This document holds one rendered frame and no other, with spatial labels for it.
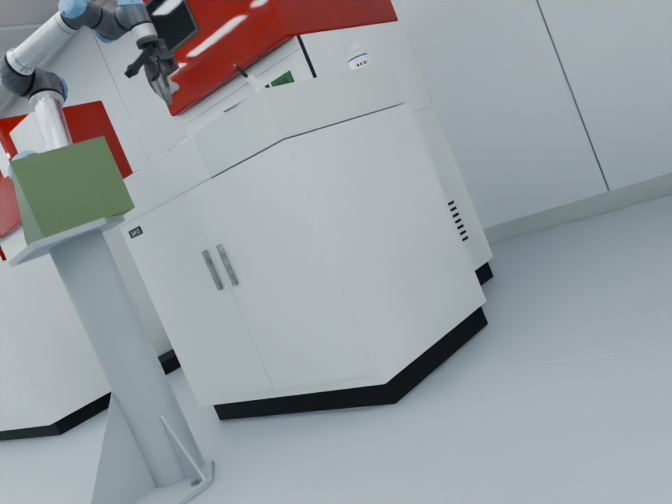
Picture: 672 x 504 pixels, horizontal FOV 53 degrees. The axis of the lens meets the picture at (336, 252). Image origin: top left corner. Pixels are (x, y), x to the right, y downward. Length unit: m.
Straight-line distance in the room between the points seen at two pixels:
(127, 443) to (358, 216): 0.97
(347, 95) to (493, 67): 1.82
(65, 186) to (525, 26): 2.50
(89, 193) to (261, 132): 0.54
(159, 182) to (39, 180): 0.45
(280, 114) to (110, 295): 0.73
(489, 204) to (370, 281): 2.14
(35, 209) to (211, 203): 0.51
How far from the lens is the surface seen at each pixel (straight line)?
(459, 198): 3.07
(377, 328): 1.96
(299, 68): 2.64
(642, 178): 3.69
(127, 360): 2.11
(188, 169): 2.22
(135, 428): 2.18
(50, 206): 2.06
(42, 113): 2.54
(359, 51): 2.35
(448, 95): 4.01
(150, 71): 2.31
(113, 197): 2.12
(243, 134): 1.99
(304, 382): 2.17
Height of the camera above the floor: 0.63
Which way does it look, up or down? 5 degrees down
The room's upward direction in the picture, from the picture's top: 23 degrees counter-clockwise
